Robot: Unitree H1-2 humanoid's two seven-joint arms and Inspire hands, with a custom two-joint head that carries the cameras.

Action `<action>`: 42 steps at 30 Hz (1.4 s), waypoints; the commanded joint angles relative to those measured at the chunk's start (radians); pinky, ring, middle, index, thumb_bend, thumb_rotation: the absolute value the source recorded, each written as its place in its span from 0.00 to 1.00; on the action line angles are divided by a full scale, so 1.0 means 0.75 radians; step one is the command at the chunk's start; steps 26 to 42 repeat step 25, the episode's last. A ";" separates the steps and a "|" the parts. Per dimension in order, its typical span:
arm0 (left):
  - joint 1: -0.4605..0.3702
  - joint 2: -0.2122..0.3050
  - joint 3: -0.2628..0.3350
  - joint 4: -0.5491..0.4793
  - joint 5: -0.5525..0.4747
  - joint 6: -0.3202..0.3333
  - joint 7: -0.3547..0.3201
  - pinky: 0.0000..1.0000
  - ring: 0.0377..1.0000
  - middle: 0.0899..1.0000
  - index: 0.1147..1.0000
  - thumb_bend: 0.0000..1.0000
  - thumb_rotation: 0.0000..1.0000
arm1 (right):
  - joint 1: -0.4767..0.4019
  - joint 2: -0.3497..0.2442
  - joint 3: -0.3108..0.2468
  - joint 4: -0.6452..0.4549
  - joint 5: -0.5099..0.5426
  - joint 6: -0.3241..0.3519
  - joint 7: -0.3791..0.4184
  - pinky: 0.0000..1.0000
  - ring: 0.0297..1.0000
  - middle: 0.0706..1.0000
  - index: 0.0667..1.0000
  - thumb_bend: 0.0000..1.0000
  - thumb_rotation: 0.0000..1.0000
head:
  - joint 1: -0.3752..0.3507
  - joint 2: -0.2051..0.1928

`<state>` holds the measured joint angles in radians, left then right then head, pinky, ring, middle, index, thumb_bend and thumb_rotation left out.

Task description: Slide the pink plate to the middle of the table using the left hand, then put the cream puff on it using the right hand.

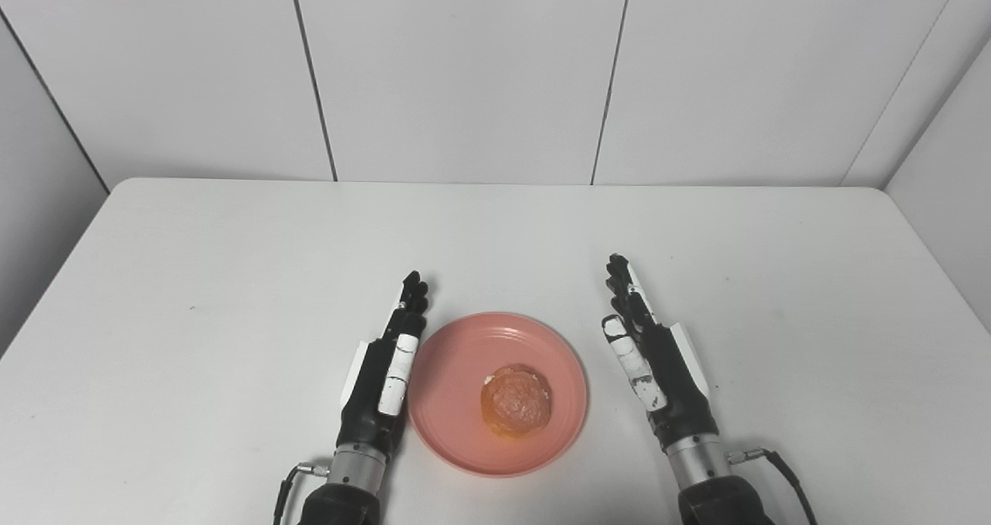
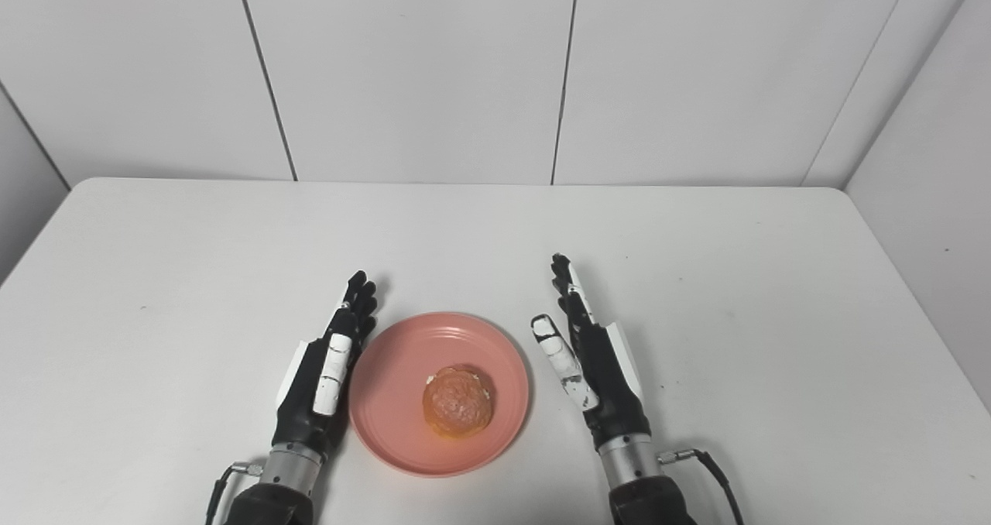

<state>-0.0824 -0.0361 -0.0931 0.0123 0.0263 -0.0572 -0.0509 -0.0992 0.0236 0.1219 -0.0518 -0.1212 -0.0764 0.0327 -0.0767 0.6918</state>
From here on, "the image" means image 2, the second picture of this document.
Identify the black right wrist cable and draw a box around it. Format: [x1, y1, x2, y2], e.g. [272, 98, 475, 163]
[658, 448, 746, 525]

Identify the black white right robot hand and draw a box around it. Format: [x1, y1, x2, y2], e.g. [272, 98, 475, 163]
[531, 253, 653, 450]

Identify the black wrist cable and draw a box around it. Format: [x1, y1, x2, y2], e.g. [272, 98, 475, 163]
[204, 461, 264, 525]
[658, 448, 746, 525]

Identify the golden cream puff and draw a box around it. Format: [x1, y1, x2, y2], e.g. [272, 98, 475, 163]
[422, 365, 495, 438]

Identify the pink round plate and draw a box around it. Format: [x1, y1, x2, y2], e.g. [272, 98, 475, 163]
[348, 312, 532, 479]

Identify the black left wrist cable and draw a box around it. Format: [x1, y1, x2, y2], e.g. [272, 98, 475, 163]
[204, 461, 264, 525]

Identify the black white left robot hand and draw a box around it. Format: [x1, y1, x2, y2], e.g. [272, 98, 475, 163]
[271, 270, 379, 458]

